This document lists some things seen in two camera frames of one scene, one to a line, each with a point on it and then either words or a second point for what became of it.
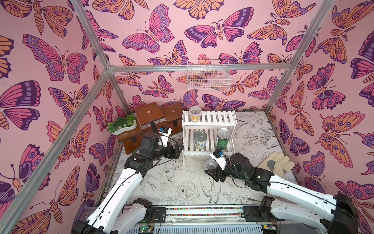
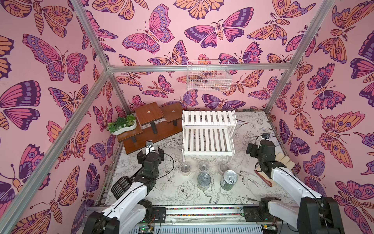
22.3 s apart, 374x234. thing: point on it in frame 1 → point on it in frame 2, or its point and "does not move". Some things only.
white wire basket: (210, 80) does not move
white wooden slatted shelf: (215, 130) does not move
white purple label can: (200, 138) → (203, 181)
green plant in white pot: (121, 124) does not move
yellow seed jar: (195, 113) → (185, 168)
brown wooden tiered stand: (151, 117) does not move
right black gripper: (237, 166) → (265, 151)
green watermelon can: (223, 135) → (230, 178)
